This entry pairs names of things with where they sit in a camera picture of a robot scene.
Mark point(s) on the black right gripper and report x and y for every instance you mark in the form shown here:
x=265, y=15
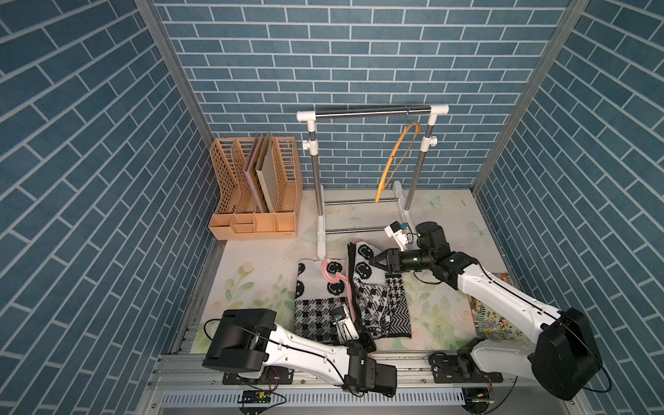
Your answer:
x=392, y=259

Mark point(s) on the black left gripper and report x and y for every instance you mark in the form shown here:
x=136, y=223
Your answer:
x=366, y=342

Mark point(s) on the black white smiley scarf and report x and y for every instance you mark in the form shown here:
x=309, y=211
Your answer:
x=375, y=300

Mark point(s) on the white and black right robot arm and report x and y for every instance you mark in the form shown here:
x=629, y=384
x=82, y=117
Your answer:
x=562, y=354

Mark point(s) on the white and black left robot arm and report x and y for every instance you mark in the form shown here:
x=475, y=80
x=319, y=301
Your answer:
x=248, y=341

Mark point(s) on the colourful floral booklet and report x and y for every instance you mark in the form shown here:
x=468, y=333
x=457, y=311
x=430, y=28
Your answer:
x=489, y=324

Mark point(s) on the left green circuit board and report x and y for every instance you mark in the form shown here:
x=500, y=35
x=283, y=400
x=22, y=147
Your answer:
x=255, y=397

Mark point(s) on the green circuit board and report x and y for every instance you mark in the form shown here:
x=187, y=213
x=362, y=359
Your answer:
x=255, y=397
x=477, y=400

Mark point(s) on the right green circuit board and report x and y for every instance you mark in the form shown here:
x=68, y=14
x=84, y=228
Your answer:
x=477, y=400

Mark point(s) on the white and steel clothes rack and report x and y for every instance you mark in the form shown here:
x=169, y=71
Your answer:
x=355, y=147

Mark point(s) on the floral table mat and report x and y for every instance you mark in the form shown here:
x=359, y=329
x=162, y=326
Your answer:
x=263, y=273

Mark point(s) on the beige folder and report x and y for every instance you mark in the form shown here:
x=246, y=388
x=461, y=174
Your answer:
x=266, y=174

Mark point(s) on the purple folder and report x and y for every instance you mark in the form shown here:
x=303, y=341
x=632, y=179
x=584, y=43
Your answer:
x=252, y=177

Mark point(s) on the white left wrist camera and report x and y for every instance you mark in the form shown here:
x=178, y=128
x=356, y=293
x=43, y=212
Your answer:
x=344, y=325

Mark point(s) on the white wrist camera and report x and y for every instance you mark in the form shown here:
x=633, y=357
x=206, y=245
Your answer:
x=344, y=325
x=400, y=233

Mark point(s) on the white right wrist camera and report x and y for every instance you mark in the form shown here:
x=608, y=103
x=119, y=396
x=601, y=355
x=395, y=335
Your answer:
x=400, y=233

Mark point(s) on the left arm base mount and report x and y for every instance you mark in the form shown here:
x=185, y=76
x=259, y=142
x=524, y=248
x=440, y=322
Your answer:
x=272, y=376

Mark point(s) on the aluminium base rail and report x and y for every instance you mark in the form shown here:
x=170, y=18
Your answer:
x=180, y=384

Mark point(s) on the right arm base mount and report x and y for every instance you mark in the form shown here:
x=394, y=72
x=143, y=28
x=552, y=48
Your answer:
x=451, y=368

